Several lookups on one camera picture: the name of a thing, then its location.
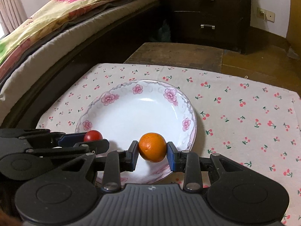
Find small orange tangerine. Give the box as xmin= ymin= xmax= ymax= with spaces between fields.
xmin=138 ymin=133 xmax=167 ymax=163

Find wooden low table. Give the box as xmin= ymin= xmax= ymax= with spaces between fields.
xmin=125 ymin=42 xmax=223 ymax=73

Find colourful floral quilt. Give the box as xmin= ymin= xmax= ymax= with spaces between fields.
xmin=1 ymin=0 xmax=115 ymax=78

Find grey bed mattress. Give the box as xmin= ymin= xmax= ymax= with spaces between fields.
xmin=1 ymin=0 xmax=159 ymax=124

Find wooden wardrobe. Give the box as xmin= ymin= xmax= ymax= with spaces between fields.
xmin=286 ymin=0 xmax=301 ymax=57

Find red cherry tomato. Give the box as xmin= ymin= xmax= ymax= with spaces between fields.
xmin=84 ymin=130 xmax=103 ymax=142

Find white floral plate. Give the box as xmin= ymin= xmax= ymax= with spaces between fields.
xmin=74 ymin=79 xmax=198 ymax=185

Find cherry print tablecloth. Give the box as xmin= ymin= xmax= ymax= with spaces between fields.
xmin=38 ymin=64 xmax=300 ymax=225

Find wall power socket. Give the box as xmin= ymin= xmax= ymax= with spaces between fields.
xmin=257 ymin=7 xmax=275 ymax=22

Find dark wooden nightstand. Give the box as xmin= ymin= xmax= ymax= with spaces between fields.
xmin=161 ymin=0 xmax=252 ymax=54

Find dark wooden bed frame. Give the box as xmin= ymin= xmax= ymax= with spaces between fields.
xmin=1 ymin=1 xmax=163 ymax=129

